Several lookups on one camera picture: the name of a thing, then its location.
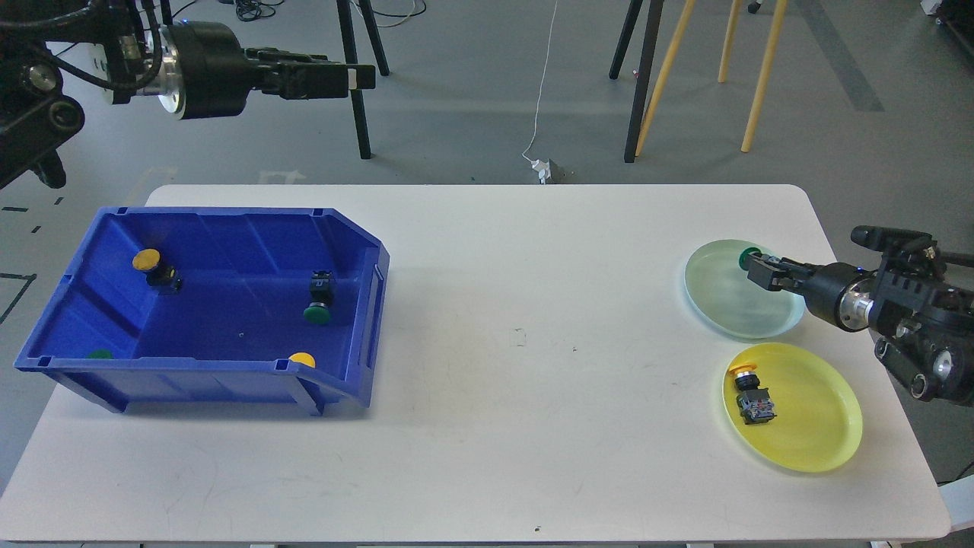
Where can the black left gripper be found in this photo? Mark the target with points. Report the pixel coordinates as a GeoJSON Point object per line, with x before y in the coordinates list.
{"type": "Point", "coordinates": [206, 73]}

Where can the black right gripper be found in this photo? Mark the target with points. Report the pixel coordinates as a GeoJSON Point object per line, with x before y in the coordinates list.
{"type": "Point", "coordinates": [838, 293]}

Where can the green push button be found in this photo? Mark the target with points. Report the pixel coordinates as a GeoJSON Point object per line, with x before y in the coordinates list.
{"type": "Point", "coordinates": [747, 255]}
{"type": "Point", "coordinates": [100, 354]}
{"type": "Point", "coordinates": [321, 289]}

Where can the yellow push button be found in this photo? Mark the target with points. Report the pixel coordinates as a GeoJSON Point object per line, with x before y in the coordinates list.
{"type": "Point", "coordinates": [753, 401]}
{"type": "Point", "coordinates": [303, 358]}
{"type": "Point", "coordinates": [158, 273]}

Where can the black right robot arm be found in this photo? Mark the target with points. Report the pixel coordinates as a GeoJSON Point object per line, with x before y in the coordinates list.
{"type": "Point", "coordinates": [923, 323]}

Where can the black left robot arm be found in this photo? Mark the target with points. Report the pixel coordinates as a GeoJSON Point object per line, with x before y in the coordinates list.
{"type": "Point", "coordinates": [115, 46]}

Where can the light green plate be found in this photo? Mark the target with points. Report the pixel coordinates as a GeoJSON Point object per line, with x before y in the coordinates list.
{"type": "Point", "coordinates": [722, 295]}

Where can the yellow plate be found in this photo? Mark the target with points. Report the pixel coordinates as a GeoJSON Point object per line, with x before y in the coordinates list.
{"type": "Point", "coordinates": [818, 424]}

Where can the yellow push button front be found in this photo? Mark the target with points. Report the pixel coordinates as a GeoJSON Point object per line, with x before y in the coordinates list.
{"type": "Point", "coordinates": [303, 358]}

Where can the blue plastic storage bin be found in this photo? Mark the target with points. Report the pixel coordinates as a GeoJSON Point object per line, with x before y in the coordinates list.
{"type": "Point", "coordinates": [226, 336]}

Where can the black stand legs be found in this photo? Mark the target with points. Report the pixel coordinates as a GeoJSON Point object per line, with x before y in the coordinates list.
{"type": "Point", "coordinates": [645, 65]}

